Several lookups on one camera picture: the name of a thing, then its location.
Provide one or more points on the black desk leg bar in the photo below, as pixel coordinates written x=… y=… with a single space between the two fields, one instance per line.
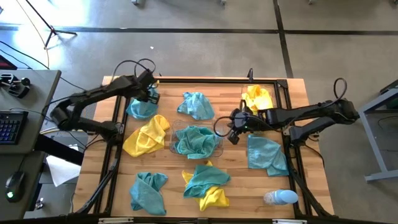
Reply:
x=59 y=150

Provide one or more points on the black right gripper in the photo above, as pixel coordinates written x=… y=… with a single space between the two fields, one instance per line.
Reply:
x=248 y=121

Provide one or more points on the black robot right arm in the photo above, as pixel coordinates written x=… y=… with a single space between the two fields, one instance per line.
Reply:
x=311 y=112

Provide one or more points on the black device with red face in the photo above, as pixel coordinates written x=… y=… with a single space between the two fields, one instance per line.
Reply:
x=6 y=63

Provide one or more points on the yellow microfiber towel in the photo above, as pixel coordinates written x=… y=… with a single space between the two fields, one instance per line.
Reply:
x=214 y=200
x=149 y=137
x=261 y=99

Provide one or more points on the black computer mouse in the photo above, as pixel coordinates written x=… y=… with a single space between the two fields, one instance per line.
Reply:
x=15 y=183

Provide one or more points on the small metal caster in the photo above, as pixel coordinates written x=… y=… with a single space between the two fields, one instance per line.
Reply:
x=39 y=203

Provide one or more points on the white paper sheet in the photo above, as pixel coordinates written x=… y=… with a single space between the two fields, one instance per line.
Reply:
x=62 y=171

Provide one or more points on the grey office desk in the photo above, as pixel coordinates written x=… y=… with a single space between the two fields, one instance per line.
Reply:
x=37 y=93

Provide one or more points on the black aluminium table frame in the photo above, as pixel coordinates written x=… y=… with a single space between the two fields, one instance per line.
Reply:
x=202 y=80

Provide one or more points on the metal hinge plate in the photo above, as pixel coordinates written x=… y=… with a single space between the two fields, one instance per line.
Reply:
x=289 y=221
x=115 y=220

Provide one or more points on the grey metal cart frame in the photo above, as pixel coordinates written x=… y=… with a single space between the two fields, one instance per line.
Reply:
x=384 y=175

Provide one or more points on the grey furniture foot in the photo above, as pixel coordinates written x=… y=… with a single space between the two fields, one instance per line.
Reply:
x=222 y=1
x=138 y=2
x=312 y=1

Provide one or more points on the teal microfiber towel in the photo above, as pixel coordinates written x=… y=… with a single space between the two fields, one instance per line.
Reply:
x=147 y=193
x=214 y=141
x=192 y=143
x=267 y=154
x=141 y=110
x=196 y=105
x=205 y=182

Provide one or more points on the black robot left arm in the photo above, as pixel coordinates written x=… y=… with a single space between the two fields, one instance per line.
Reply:
x=93 y=93

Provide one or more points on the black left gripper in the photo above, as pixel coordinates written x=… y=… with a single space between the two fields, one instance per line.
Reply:
x=146 y=85

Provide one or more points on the black desk clamp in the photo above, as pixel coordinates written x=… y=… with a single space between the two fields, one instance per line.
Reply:
x=18 y=90

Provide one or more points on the black backlit keyboard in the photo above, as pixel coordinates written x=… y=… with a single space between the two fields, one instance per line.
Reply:
x=12 y=127

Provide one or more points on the black tripod stand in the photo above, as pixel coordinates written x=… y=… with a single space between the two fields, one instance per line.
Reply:
x=51 y=29

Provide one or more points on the clear plastic basket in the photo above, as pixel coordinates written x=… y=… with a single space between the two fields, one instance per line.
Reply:
x=217 y=124
x=269 y=87

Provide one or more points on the plastic bottle with blue label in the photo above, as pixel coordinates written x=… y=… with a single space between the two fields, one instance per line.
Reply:
x=281 y=197

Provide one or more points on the black table clamp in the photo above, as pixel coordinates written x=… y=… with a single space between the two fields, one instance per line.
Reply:
x=250 y=73

